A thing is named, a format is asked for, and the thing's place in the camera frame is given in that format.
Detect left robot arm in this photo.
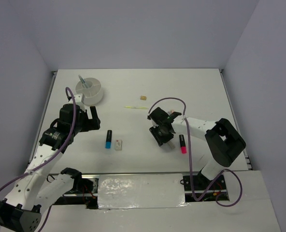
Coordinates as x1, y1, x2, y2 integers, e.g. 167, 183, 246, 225
0, 103, 100, 232

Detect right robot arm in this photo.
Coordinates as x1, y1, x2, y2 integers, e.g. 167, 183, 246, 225
147, 107, 246, 189

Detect grey white eraser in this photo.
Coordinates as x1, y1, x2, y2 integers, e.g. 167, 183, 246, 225
168, 142, 175, 150

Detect black pink highlighter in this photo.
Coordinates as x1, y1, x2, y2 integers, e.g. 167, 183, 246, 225
179, 134, 187, 154

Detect white round divided container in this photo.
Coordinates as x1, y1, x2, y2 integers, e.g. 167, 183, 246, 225
75, 75, 103, 106

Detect black blue highlighter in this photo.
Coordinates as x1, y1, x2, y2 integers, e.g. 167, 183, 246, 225
105, 130, 113, 149

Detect thin yellow highlighter pen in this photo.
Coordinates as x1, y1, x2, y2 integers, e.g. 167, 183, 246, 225
124, 106, 149, 110

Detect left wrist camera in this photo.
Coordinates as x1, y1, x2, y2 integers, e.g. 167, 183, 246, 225
74, 94, 85, 110

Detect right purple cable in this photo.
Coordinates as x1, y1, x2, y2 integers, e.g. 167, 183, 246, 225
149, 97, 243, 208

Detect purple cable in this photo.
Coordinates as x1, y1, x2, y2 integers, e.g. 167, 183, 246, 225
149, 97, 243, 208
0, 87, 77, 232

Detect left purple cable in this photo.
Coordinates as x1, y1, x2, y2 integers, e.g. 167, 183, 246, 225
0, 87, 77, 232

